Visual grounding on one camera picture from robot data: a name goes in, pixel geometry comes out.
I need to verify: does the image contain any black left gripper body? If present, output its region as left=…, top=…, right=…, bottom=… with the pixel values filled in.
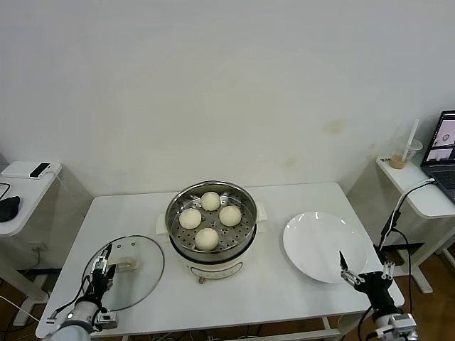
left=87, top=269, right=117, bottom=303

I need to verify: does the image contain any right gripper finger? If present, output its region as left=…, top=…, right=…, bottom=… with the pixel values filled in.
left=381, top=260, right=397, bottom=281
left=338, top=250, right=365, bottom=286

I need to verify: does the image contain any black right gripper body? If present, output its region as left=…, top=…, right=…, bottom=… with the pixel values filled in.
left=354, top=271, right=396, bottom=310

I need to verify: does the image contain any round glass pot lid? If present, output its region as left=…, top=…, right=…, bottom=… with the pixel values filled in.
left=82, top=234, right=166, bottom=310

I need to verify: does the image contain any white steamed baozi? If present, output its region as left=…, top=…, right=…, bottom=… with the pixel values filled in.
left=218, top=205, right=242, bottom=227
left=200, top=190, right=221, bottom=212
left=178, top=208, right=203, bottom=230
left=194, top=227, right=220, bottom=251

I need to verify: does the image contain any stainless steel steamer basket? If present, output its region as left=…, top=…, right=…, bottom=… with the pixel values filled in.
left=155, top=180, right=268, bottom=254

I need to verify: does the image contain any white round plate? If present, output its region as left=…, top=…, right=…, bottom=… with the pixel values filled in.
left=283, top=211, right=368, bottom=284

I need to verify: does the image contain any white side table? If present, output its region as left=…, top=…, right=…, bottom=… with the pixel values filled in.
left=0, top=160, right=95, bottom=326
left=375, top=154, right=455, bottom=295

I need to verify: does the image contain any black computer mouse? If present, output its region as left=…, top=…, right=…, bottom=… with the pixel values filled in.
left=0, top=195, right=21, bottom=222

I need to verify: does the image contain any black smartphone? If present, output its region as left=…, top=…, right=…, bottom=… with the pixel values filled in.
left=28, top=161, right=52, bottom=178

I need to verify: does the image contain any cream electric cooker pot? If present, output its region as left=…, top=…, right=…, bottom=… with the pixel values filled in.
left=156, top=207, right=267, bottom=285

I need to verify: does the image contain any clear plastic drink cup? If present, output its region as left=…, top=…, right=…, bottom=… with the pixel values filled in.
left=389, top=136, right=424, bottom=169

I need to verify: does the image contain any open dark laptop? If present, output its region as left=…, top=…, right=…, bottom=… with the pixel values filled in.
left=420, top=109, right=455, bottom=204

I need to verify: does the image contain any flat white box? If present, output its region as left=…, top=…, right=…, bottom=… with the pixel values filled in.
left=1, top=160, right=61, bottom=178

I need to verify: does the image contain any white drinking straw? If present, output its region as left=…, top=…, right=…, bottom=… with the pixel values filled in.
left=401, top=119, right=421, bottom=164

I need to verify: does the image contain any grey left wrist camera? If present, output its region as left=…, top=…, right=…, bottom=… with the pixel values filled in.
left=94, top=309, right=118, bottom=330

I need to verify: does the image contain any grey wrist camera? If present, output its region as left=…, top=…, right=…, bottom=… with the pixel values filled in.
left=94, top=309, right=118, bottom=330
left=387, top=313, right=419, bottom=338

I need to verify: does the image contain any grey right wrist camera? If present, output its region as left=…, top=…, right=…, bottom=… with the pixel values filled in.
left=387, top=313, right=419, bottom=338

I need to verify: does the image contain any black power cable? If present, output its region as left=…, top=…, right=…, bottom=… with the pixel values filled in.
left=376, top=178, right=437, bottom=306

